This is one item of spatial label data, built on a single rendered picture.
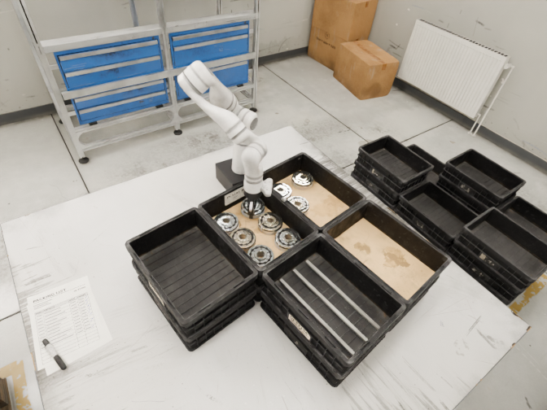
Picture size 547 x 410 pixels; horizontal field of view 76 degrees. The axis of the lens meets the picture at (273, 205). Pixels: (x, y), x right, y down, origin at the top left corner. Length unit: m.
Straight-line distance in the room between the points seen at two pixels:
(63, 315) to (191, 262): 0.49
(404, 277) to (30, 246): 1.53
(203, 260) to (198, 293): 0.14
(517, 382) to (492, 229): 0.84
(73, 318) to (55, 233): 0.45
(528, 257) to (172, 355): 1.88
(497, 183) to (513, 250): 0.58
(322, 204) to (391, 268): 0.40
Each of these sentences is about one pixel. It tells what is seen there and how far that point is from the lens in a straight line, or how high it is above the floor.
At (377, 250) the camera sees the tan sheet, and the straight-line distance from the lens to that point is 1.50.
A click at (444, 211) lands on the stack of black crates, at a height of 0.38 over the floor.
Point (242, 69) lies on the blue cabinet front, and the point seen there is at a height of 0.46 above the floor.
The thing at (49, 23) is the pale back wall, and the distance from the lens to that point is 3.75.
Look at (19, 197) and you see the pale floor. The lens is 3.18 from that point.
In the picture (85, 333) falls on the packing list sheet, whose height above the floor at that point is 0.70.
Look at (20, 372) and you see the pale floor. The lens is 2.35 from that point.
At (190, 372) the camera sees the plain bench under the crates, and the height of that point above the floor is 0.70.
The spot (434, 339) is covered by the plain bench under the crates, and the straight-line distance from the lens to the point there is 1.54.
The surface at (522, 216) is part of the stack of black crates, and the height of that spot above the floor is 0.38.
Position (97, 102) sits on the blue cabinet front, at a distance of 3.10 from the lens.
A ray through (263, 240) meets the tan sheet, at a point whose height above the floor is 0.83.
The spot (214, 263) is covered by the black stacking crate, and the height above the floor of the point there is 0.83.
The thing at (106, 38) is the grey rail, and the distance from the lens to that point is 2.91.
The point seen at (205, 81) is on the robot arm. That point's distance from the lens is 1.24.
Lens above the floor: 1.96
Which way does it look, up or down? 46 degrees down
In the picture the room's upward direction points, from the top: 6 degrees clockwise
